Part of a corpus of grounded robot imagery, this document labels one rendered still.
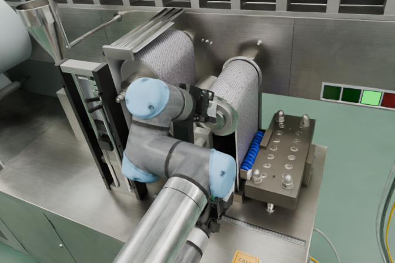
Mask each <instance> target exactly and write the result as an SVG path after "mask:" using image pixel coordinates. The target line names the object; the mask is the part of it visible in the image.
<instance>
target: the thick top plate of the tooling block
mask: <svg viewBox="0 0 395 263"><path fill-rule="evenodd" d="M276 115H277V113H275V114H274V116H273V118H272V121H271V123H270V125H269V128H268V129H271V130H273V134H272V137H271V139H270V142H269V144H268V146H267V149H266V150H264V149H259V152H258V153H257V156H256V159H255V161H254V163H253V166H252V168H251V170H252V171H253V170H254V169H258V170H259V171H260V173H261V175H262V182H261V183H260V184H253V183H252V182H251V180H250V179H247V180H246V182H245V196H246V197H249V198H253V199H256V200H259V201H263V202H267V203H270V204H274V205H278V206H280V207H284V208H288V209H292V210H295V207H296V203H297V199H298V196H299V191H300V187H301V184H302V179H303V175H304V168H305V163H306V158H307V154H308V151H309V146H310V144H311V143H312V139H313V134H314V129H315V124H316V119H311V118H309V119H310V125H309V126H307V127H305V126H301V125H300V122H301V119H302V117H300V116H293V115H286V114H284V118H285V121H284V122H277V121H276V120H275V118H276ZM286 174H289V175H291V176H292V180H293V188H292V189H290V190H286V189H283V188H282V186H281V183H282V180H283V177H284V176H285V175H286Z"/></svg>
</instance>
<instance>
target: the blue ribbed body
mask: <svg viewBox="0 0 395 263"><path fill-rule="evenodd" d="M264 134H265V133H263V131H257V133H256V135H255V137H254V140H253V142H252V145H251V146H250V148H249V151H248V152H247V155H246V157H245V160H244V161H243V164H242V166H241V168H240V169H244V170H247V171H248V170H249V169H251V168H252V166H253V163H254V161H255V159H256V156H257V153H258V152H259V149H260V143H261V141H262V138H263V136H264Z"/></svg>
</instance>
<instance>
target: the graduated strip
mask: <svg viewBox="0 0 395 263"><path fill-rule="evenodd" d="M157 196H158V193H155V194H154V196H153V198H156V197H157ZM222 220H224V221H227V222H230V223H233V224H236V225H239V226H241V227H245V228H249V229H252V230H254V231H257V232H261V233H263V234H266V235H270V236H273V237H276V238H279V239H282V240H285V241H288V242H291V243H294V244H297V245H301V246H303V247H305V243H306V241H305V240H303V239H300V238H296V237H293V236H290V235H287V234H283V233H281V232H277V231H274V230H272V229H268V228H265V227H261V226H259V225H255V224H252V223H249V222H246V221H242V220H240V219H237V218H234V217H230V216H227V215H223V216H222Z"/></svg>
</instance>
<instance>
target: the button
mask: <svg viewBox="0 0 395 263"><path fill-rule="evenodd" d="M232 263H259V258H258V257H254V256H253V255H249V254H247V253H244V252H241V251H238V250H237V251H236V253H235V256H234V259H233V261H232Z"/></svg>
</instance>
